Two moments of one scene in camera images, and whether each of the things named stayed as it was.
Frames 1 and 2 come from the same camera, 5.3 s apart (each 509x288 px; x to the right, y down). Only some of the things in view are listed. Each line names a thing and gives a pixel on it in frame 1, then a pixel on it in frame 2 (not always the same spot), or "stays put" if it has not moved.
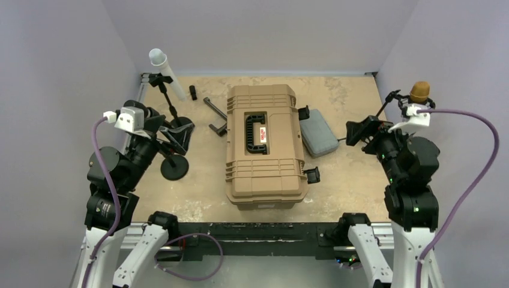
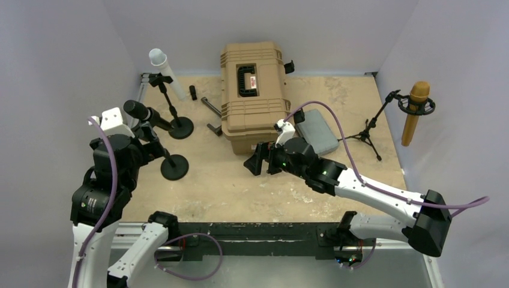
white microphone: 159,59 stays put
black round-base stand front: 174,167 stays put
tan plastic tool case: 265,156 to 254,97
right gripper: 357,129 to 254,162
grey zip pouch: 317,137 stays put
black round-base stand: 159,80 stays put
